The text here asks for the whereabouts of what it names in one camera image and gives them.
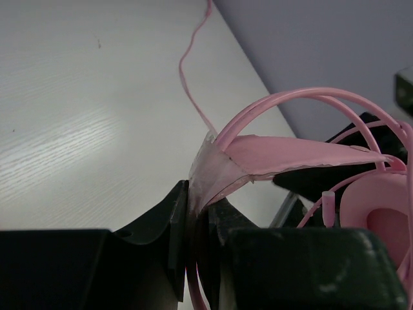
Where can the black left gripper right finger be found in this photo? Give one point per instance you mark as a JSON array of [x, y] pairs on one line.
[[243, 266]]

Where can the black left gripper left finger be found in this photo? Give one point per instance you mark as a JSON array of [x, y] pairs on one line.
[[139, 266]]

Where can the pink headphones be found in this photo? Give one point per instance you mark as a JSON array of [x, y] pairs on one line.
[[378, 200]]

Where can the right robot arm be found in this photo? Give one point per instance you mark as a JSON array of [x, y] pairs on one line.
[[310, 183]]

